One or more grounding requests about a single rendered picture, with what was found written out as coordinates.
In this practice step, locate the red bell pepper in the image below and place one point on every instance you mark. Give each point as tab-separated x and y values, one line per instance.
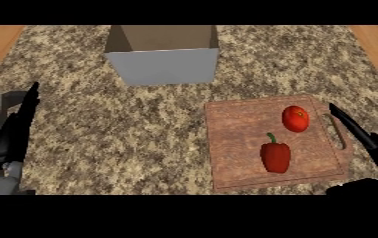
275	155

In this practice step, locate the brown wooden cutting board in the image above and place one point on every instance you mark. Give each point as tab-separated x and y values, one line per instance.
275	142

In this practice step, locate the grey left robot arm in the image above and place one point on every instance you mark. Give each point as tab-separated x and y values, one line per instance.
10	178

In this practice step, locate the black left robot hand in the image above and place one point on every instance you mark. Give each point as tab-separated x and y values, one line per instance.
19	128

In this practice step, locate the red tomato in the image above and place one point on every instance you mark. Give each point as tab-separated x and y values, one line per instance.
296	118

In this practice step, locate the open cardboard box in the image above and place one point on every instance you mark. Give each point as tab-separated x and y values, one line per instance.
165	53

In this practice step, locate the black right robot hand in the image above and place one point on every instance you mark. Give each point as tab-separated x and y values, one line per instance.
357	132

